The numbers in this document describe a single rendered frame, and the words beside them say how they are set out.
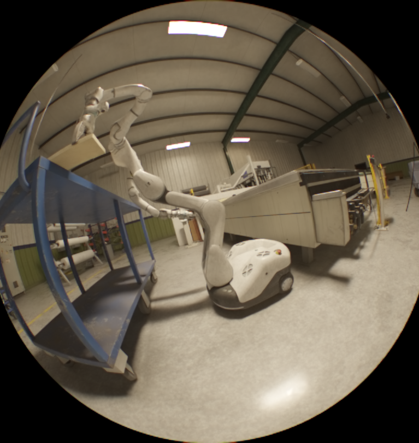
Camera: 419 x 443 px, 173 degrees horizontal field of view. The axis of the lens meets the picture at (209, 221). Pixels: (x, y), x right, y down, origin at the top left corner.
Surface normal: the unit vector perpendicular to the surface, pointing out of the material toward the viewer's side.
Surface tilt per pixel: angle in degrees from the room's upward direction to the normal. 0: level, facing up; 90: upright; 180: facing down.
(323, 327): 0
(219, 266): 90
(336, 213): 90
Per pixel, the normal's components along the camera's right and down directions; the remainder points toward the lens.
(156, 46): 0.27, 0.96
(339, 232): -0.94, 0.26
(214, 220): 0.18, 0.01
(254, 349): -0.25, -0.97
